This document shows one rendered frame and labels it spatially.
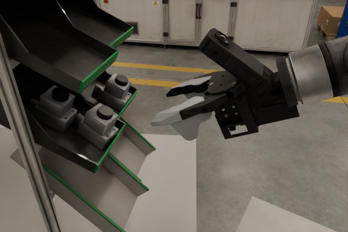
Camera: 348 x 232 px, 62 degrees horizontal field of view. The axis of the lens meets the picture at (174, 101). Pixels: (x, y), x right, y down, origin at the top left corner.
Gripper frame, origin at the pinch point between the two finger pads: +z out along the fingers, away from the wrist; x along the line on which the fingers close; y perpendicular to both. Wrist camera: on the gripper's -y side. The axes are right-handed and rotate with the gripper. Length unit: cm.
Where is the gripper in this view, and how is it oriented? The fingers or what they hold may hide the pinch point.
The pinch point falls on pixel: (162, 103)
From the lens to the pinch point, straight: 47.9
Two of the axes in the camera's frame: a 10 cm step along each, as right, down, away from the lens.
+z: -8.8, 2.5, 4.0
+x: 2.4, -5.0, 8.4
